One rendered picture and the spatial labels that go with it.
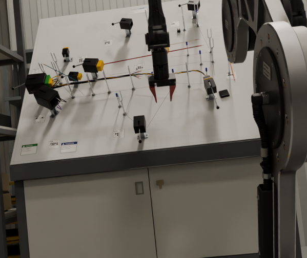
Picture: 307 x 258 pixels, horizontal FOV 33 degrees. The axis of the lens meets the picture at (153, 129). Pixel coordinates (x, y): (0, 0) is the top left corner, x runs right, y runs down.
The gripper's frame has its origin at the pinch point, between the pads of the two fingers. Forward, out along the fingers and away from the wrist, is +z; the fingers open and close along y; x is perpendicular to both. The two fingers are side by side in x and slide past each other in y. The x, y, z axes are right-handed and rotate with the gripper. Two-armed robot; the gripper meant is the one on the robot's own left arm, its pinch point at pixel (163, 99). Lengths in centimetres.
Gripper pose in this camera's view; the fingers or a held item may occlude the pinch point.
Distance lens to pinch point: 198.1
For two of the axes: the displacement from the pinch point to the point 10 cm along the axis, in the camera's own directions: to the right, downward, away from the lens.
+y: -9.9, 1.0, -0.1
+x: 0.5, 4.2, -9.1
